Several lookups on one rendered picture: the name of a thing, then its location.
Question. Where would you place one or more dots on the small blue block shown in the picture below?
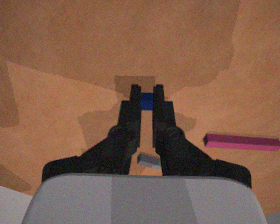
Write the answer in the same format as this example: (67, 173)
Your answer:
(146, 101)

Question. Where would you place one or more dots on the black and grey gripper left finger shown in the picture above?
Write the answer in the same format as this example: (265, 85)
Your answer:
(112, 155)

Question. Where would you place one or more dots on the pink rod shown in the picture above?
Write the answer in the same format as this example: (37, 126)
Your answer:
(241, 142)

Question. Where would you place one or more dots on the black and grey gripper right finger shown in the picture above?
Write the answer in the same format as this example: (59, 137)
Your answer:
(178, 156)

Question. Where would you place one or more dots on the grey rod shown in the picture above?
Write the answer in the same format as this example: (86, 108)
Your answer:
(149, 161)

